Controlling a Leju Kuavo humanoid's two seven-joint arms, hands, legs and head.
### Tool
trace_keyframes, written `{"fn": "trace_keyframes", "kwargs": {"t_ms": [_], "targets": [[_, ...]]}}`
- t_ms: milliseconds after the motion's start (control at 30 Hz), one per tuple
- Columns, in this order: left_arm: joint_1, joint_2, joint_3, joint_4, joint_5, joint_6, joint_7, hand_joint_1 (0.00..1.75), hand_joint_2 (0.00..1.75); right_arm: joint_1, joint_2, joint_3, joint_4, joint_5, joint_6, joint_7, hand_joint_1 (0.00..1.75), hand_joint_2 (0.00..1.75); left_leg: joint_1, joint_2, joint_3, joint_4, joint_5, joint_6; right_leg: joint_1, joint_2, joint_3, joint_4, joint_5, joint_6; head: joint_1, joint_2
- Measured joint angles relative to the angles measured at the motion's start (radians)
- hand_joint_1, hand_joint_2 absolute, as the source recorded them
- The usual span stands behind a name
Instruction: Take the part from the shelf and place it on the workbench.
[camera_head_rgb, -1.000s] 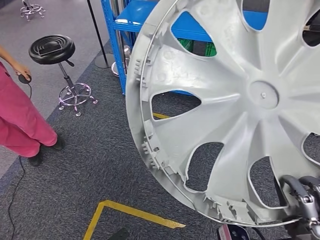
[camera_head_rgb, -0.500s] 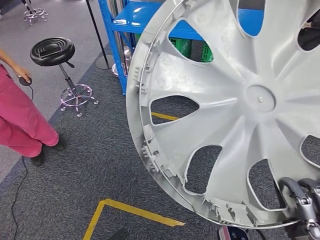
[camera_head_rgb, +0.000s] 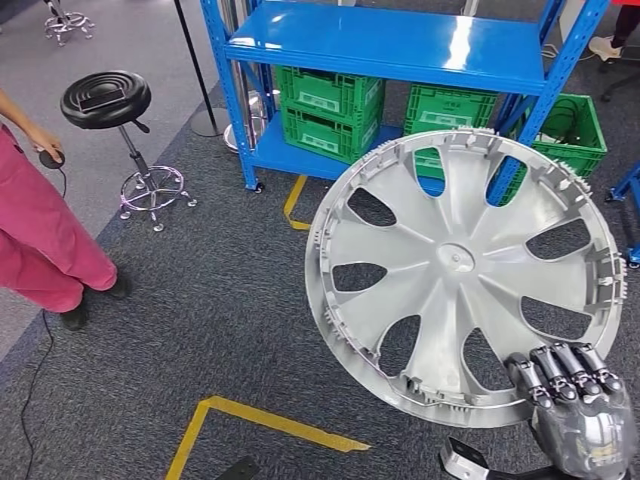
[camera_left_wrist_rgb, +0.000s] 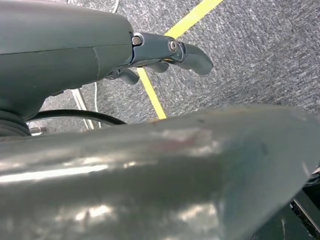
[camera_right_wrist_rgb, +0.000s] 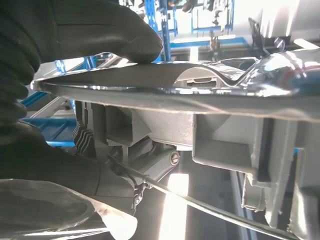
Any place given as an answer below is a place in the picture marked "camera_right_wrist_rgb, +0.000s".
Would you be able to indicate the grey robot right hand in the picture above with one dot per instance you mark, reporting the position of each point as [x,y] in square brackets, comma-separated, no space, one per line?
[100,26]

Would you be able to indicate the clear plastic film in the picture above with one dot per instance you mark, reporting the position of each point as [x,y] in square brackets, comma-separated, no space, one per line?
[50,212]

